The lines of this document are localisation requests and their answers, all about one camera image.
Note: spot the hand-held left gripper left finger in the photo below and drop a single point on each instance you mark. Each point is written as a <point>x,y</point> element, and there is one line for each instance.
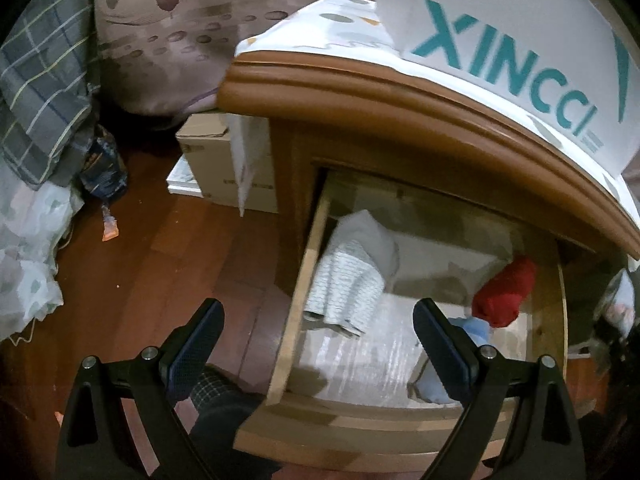
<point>192,355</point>

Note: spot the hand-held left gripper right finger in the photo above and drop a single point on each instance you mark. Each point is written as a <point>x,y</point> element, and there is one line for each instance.
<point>445,350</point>

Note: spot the light blue underwear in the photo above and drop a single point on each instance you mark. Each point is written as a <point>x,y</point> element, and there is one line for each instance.
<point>477,332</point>

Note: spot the red underwear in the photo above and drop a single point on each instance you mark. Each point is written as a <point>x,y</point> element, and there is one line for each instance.
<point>505,290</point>

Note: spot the wooden drawer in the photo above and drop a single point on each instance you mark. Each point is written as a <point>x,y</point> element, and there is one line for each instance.
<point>290,360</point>

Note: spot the grey white underwear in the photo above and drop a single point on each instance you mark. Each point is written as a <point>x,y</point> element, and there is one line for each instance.
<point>350,270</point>

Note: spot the white shoe box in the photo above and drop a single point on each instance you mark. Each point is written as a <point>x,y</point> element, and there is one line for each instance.
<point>500,0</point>

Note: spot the person's foot in plaid slipper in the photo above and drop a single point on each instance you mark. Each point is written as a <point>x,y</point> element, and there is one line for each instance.
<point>225,410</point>

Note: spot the small orange wrapper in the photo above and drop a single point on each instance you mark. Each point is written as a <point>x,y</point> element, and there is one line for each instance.
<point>110,227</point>

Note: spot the white flat box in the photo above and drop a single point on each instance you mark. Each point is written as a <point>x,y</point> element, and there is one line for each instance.
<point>182,180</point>

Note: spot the white sheer leaf-print cloth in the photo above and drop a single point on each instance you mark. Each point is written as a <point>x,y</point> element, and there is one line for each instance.
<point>25,260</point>

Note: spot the cardboard box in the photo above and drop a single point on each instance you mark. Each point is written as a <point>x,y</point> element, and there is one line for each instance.
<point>205,160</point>

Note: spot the white paper bag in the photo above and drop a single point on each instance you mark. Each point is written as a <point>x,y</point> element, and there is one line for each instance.
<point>250,160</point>

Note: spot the blue snack packet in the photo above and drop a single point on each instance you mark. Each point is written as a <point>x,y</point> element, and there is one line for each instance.
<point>105,170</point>

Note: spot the wooden nightstand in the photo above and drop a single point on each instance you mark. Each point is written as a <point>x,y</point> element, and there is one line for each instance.
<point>400,110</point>

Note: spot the grey plaid cloth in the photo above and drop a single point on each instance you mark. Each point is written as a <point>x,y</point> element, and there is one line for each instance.
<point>45,85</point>

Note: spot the beige leaf pattern curtain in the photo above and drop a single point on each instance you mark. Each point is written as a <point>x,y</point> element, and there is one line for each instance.
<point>200,10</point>

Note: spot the white patterned cloth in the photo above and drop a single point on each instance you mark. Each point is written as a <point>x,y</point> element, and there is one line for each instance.
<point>320,25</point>

